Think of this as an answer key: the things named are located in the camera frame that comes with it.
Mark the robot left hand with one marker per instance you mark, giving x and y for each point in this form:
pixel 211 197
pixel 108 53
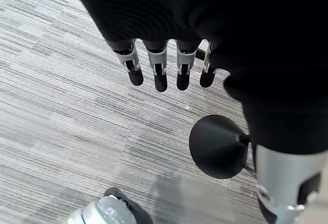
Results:
pixel 179 11

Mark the black round stand base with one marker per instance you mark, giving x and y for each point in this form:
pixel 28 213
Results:
pixel 217 147

